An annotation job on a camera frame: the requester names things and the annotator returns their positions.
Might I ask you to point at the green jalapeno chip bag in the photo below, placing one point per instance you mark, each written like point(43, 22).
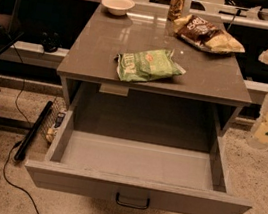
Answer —
point(147, 66)

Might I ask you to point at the grey cabinet with counter top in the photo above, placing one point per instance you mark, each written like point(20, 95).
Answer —
point(107, 46)

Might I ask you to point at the brown chip bag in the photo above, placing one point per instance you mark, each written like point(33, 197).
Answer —
point(205, 36)

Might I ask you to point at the open grey top drawer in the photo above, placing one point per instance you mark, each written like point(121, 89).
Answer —
point(141, 145)

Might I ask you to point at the orange drink can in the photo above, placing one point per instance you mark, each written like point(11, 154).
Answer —
point(175, 9)

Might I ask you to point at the white bowl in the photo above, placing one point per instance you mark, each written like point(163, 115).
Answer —
point(118, 7)

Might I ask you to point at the black headphones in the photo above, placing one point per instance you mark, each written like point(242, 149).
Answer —
point(50, 42)

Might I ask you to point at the black bar on floor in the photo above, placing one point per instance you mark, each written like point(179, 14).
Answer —
point(22, 150)

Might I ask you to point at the black drawer handle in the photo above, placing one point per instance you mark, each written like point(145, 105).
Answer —
point(132, 203)

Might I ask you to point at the wire basket with items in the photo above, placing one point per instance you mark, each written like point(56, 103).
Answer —
point(53, 121)

